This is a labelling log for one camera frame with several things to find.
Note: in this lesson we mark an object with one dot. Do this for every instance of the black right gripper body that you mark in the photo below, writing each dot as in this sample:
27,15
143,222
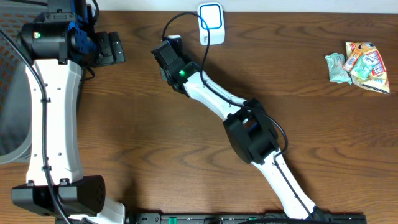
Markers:
163,74

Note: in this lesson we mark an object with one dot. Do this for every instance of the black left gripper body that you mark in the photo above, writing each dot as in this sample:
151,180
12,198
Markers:
109,48

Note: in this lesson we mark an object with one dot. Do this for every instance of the green wipes pack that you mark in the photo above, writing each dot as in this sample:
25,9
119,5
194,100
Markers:
335,62

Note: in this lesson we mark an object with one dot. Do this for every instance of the orange snack pack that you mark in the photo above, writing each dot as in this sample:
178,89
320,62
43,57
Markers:
352,59

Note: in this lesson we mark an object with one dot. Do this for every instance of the yellow wet wipes pack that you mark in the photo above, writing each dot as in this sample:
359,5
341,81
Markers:
377,80

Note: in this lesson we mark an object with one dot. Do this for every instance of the teal Kleenex tissue pack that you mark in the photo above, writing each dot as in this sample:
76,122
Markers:
363,67

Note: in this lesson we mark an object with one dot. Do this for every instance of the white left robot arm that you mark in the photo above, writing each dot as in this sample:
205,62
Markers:
58,47

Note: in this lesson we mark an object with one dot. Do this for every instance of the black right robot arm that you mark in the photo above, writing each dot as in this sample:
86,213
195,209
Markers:
252,133

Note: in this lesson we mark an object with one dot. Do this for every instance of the white barcode scanner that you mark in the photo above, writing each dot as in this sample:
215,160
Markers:
212,28

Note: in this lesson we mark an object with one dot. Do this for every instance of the grey plastic mesh basket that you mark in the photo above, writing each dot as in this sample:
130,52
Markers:
16,137

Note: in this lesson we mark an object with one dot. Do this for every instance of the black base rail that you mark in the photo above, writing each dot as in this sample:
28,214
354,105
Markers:
273,218

